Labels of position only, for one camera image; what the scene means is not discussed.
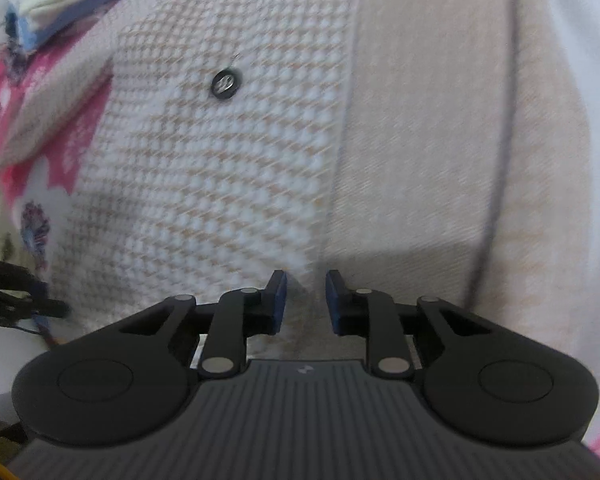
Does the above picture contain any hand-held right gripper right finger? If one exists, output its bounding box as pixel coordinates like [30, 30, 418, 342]
[326, 270, 493, 380]

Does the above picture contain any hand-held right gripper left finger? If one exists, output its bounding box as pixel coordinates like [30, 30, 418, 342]
[117, 270, 287, 379]

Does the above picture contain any beige white checked jacket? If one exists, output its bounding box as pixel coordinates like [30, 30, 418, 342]
[0, 0, 600, 361]

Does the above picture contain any pink floral bed sheet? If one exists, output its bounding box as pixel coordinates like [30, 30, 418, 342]
[0, 0, 116, 281]

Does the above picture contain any folded blue garment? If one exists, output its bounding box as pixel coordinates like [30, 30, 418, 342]
[6, 4, 63, 53]

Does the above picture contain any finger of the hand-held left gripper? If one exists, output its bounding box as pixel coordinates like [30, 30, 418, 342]
[0, 257, 72, 330]

